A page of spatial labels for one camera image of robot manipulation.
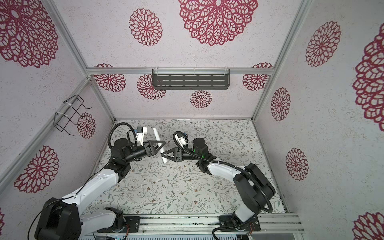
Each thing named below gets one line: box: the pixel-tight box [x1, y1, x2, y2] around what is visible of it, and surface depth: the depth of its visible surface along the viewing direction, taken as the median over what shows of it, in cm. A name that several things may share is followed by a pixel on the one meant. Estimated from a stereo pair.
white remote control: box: [153, 127, 168, 164], surface depth 72 cm
